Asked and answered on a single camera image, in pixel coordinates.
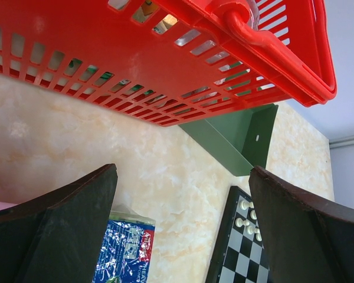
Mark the red plastic shopping basket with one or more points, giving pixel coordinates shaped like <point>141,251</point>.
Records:
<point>171,62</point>

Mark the black white chess board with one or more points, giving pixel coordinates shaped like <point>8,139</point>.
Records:
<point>237,255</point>

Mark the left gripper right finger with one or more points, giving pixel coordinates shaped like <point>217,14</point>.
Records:
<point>307,238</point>

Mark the dark green open box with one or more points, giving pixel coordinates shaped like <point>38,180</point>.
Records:
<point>239,141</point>

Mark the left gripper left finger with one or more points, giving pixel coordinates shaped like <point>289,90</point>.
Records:
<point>57,237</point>

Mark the blue green packaged item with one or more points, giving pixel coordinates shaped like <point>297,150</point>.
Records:
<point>126,249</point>

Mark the white chess piece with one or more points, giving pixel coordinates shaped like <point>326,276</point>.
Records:
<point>244,205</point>
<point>251,230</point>
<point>240,222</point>

